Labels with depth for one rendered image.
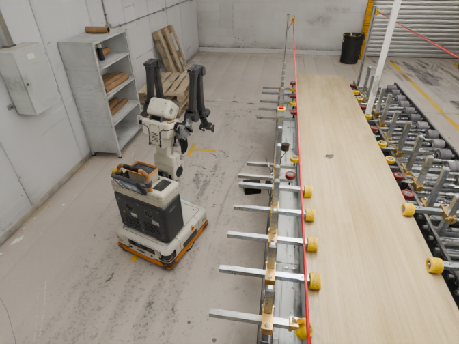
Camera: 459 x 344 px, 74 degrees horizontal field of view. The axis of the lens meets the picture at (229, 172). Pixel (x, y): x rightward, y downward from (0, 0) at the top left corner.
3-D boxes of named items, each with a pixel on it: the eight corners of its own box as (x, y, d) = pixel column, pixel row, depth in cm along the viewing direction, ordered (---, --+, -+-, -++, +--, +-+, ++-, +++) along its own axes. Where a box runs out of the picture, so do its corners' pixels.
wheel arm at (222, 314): (208, 317, 140) (208, 313, 139) (210, 310, 143) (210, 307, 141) (288, 329, 135) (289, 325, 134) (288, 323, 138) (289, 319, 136)
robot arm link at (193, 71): (185, 64, 232) (196, 65, 229) (195, 63, 244) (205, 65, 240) (184, 121, 251) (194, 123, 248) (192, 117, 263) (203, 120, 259)
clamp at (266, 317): (259, 334, 135) (259, 327, 132) (261, 306, 146) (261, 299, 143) (272, 336, 134) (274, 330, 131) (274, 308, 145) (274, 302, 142)
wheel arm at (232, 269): (218, 272, 160) (218, 268, 158) (220, 267, 163) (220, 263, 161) (315, 285, 153) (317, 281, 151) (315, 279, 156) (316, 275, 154)
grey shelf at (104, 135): (92, 155, 438) (56, 41, 350) (120, 128, 511) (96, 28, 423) (121, 158, 432) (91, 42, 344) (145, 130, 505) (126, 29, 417)
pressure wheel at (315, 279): (308, 273, 160) (308, 289, 157) (311, 271, 153) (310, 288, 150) (320, 274, 159) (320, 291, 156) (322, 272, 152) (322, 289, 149)
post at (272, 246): (263, 302, 176) (269, 246, 148) (264, 297, 179) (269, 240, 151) (270, 303, 175) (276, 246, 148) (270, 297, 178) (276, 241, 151)
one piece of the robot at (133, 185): (153, 201, 240) (141, 187, 221) (119, 188, 253) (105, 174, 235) (160, 189, 244) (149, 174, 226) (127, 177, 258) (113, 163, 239)
